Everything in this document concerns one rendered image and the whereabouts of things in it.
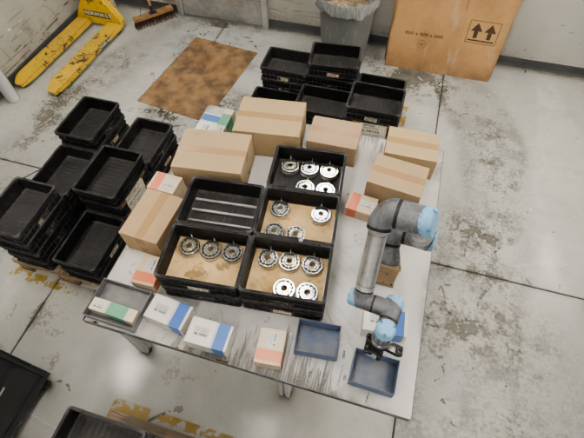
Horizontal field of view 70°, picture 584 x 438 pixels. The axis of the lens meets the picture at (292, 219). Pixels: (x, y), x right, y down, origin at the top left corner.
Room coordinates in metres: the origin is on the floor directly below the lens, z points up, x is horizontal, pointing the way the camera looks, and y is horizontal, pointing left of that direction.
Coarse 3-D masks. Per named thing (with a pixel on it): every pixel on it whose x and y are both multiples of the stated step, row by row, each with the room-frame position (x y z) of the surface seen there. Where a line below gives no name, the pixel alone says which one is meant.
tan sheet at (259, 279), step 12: (276, 252) 1.00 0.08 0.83; (252, 264) 0.93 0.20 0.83; (300, 264) 0.93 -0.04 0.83; (324, 264) 0.92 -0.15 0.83; (252, 276) 0.87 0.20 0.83; (264, 276) 0.86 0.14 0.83; (276, 276) 0.86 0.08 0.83; (288, 276) 0.86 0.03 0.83; (300, 276) 0.86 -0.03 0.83; (324, 276) 0.86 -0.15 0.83; (252, 288) 0.81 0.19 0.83; (264, 288) 0.81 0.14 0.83
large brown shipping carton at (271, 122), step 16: (240, 112) 1.93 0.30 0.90; (256, 112) 1.93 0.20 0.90; (272, 112) 1.93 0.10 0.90; (288, 112) 1.92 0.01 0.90; (304, 112) 1.93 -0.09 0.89; (240, 128) 1.80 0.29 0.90; (256, 128) 1.80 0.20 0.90; (272, 128) 1.79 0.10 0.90; (288, 128) 1.79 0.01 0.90; (304, 128) 1.95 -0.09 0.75; (256, 144) 1.76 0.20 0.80; (272, 144) 1.74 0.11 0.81; (288, 144) 1.73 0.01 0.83
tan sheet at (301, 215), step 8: (296, 208) 1.26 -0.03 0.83; (304, 208) 1.26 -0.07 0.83; (312, 208) 1.26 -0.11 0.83; (264, 216) 1.21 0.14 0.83; (272, 216) 1.21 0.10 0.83; (288, 216) 1.21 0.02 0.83; (296, 216) 1.21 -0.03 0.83; (304, 216) 1.21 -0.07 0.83; (264, 224) 1.16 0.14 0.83; (288, 224) 1.16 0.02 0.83; (304, 224) 1.16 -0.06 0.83; (312, 224) 1.16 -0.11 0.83; (328, 224) 1.15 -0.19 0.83; (272, 232) 1.11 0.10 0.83; (312, 232) 1.11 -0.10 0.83; (320, 232) 1.11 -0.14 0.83; (328, 232) 1.11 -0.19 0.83; (320, 240) 1.06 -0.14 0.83; (328, 240) 1.06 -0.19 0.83
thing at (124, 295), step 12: (108, 288) 0.88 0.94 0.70; (120, 288) 0.88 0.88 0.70; (132, 288) 0.87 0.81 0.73; (108, 300) 0.82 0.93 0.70; (120, 300) 0.81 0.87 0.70; (132, 300) 0.81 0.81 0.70; (144, 300) 0.81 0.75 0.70; (84, 312) 0.74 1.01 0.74; (144, 312) 0.74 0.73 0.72; (120, 324) 0.69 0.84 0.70
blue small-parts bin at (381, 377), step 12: (360, 348) 0.53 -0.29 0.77; (360, 360) 0.49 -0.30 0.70; (372, 360) 0.49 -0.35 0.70; (384, 360) 0.49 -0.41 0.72; (396, 360) 0.47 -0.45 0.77; (360, 372) 0.44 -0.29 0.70; (372, 372) 0.44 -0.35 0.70; (384, 372) 0.44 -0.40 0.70; (396, 372) 0.43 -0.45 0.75; (360, 384) 0.38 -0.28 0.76; (372, 384) 0.39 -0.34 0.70; (384, 384) 0.39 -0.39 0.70
